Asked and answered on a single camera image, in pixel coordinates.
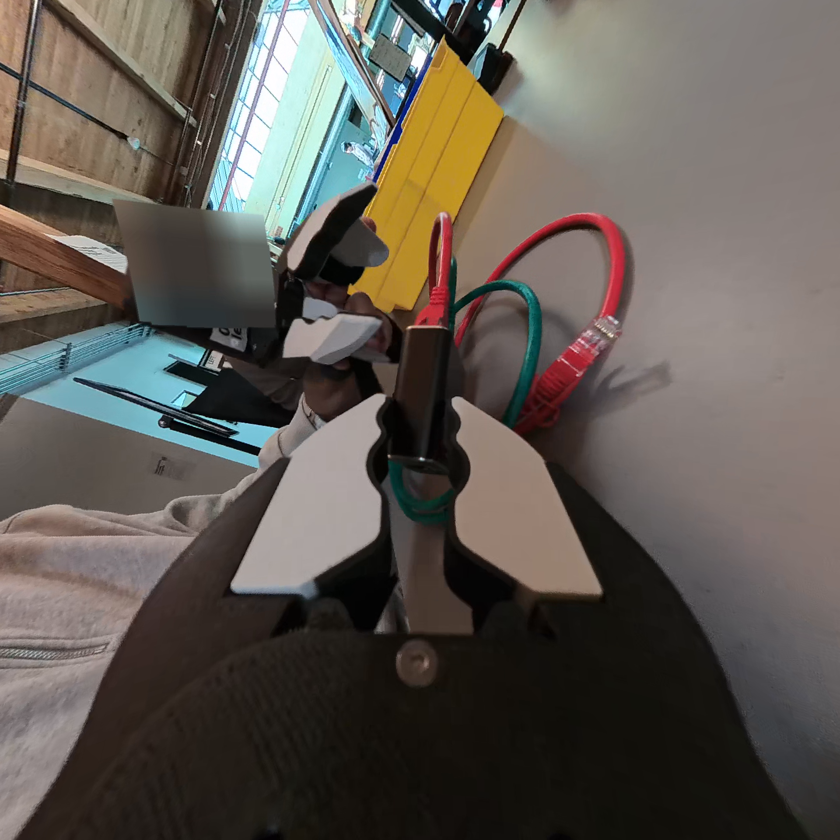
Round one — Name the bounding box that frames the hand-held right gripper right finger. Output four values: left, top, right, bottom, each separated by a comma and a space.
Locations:
446, 397, 603, 599

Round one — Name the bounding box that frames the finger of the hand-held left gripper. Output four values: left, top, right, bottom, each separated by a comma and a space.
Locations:
287, 184, 379, 277
282, 314, 385, 365

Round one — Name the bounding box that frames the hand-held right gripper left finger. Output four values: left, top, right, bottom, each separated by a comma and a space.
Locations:
230, 394, 393, 597

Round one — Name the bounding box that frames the black network adapter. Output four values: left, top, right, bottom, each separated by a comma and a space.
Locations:
387, 323, 458, 475

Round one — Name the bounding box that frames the large yellow plastic bin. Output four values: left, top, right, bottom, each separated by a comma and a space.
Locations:
346, 36, 506, 314

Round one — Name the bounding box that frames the green ethernet cable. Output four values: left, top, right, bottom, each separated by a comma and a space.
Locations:
387, 258, 546, 525

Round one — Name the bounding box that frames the red cable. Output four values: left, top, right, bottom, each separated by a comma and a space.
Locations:
428, 211, 624, 438

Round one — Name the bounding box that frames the person's left forearm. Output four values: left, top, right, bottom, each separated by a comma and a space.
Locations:
258, 394, 329, 468

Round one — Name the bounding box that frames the person's left hand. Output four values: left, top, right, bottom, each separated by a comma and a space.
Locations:
302, 281, 403, 413

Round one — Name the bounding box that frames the blue plastic bin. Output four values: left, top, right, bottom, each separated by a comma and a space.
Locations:
373, 62, 435, 181

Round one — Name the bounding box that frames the paper covered board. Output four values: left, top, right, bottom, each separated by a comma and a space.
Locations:
307, 0, 399, 127

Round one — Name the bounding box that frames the wooden beam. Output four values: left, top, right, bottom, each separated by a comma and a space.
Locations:
0, 202, 133, 307

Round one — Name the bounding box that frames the small black box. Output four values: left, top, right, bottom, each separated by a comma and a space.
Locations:
468, 41, 517, 91

